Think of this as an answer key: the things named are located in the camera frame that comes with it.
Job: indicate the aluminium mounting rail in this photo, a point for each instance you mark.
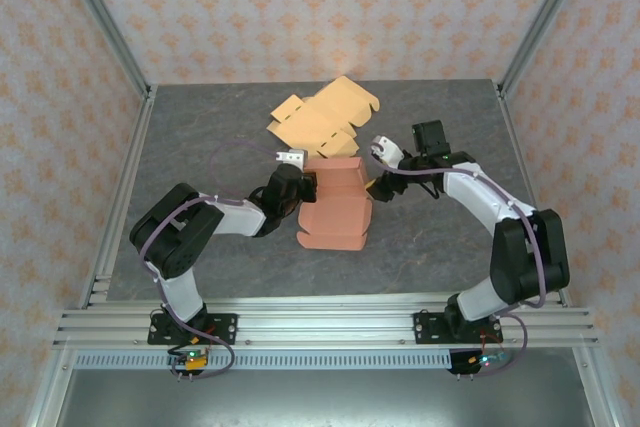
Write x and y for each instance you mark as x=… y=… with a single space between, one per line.
x=325 y=322

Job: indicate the aluminium frame post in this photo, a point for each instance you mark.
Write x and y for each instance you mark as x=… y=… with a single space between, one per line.
x=545 y=17
x=100 y=17

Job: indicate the yellow paper box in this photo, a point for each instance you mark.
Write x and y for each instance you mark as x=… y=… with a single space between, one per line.
x=320 y=117

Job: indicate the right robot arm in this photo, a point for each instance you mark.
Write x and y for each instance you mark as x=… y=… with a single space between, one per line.
x=525 y=257

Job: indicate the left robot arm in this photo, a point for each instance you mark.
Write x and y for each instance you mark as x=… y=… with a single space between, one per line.
x=175 y=232

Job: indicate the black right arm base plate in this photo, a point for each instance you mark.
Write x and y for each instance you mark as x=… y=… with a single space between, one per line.
x=427 y=329

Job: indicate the grey metal panel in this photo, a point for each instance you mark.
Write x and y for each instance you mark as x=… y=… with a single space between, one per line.
x=320 y=399

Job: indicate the pink paper box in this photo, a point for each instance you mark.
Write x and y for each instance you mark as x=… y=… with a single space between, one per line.
x=340 y=212

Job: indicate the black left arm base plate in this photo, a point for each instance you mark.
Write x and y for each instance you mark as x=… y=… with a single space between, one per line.
x=225 y=329

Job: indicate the aluminium side rail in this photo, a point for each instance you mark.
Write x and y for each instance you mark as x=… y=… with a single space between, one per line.
x=117 y=197
x=522 y=167

